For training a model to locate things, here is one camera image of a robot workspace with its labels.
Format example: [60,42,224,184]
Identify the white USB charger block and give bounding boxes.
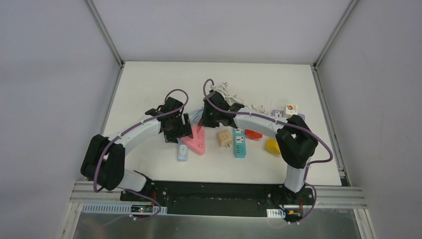
[179,144,188,157]

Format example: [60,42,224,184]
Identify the white coiled power cord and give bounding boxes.
[211,82,245,106]

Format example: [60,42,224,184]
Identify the white coiled cord right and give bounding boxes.
[247,104,271,115]

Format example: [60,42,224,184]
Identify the red cube plug adapter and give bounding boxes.
[244,129,263,140]

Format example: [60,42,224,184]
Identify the purple socket adapter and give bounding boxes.
[271,110,306,120]

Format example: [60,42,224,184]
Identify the white cube adapter with sticker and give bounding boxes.
[283,104,299,118]

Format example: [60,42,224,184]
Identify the beige wooden cube adapter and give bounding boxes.
[216,129,233,148]

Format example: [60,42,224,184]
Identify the teal power strip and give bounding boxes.
[233,128,247,158]

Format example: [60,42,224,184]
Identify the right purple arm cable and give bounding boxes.
[203,78,334,225]

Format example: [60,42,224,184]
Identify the light blue power strip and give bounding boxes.
[177,140,189,162]

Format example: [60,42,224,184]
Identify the pink triangular plug adapter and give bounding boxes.
[180,125,206,156]

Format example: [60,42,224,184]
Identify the yellow cube plug adapter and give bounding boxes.
[265,138,281,155]

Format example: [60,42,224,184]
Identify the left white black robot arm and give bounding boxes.
[81,97,193,201]

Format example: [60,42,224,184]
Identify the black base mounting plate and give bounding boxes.
[120,180,315,218]

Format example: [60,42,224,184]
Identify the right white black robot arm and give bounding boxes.
[200,91,320,204]

